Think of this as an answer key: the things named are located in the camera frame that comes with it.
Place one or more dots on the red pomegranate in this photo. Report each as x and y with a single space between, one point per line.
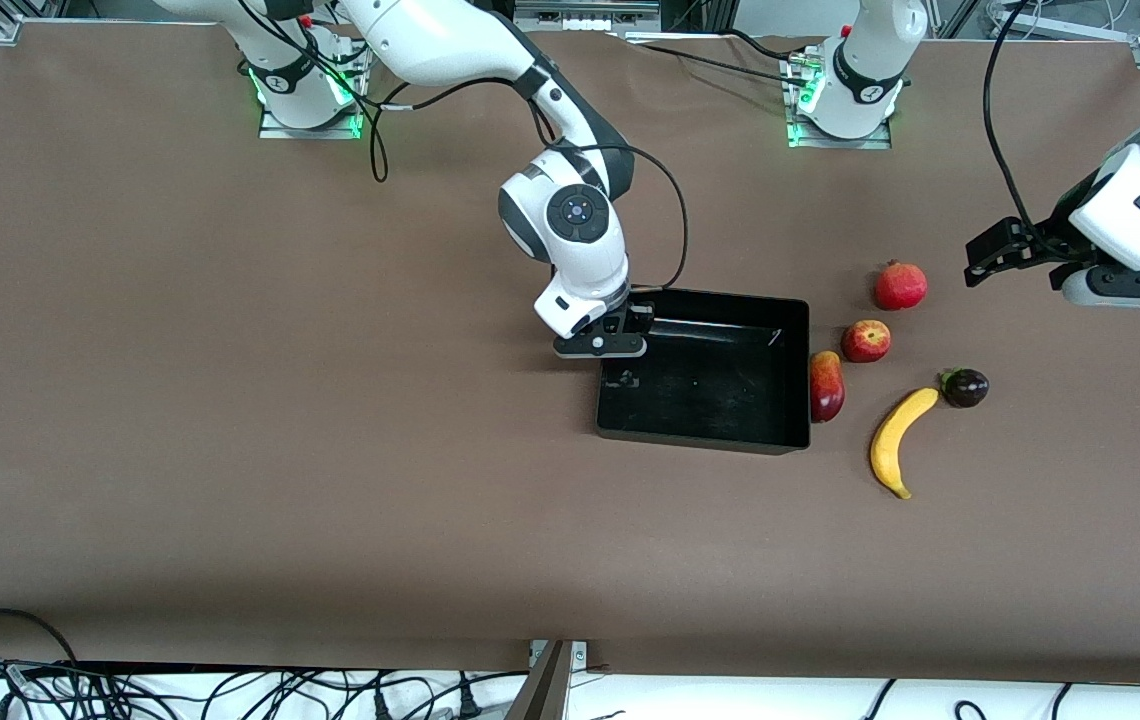
901 286

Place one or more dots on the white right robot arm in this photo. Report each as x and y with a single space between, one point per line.
430 40

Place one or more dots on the red apple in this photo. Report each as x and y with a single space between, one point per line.
866 341

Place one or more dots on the silver aluminium frame rail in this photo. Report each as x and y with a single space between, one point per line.
585 12

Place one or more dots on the yellow banana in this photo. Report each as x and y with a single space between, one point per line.
895 440

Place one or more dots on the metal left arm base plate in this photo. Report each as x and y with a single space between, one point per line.
875 142

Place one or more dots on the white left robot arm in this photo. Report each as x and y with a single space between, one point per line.
870 60

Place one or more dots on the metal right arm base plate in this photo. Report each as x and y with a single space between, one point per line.
275 130

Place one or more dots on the brown table cover sheet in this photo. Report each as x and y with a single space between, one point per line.
330 500

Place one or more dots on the grey metal mounting bracket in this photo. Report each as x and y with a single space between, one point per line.
555 665

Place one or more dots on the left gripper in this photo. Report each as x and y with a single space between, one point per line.
1057 238

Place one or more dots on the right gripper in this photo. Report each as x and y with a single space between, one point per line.
636 316

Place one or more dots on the dark purple eggplant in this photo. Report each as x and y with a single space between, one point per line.
966 387

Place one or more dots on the black plastic box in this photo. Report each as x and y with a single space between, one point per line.
720 390

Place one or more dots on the red yellow mango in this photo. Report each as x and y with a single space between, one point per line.
827 386

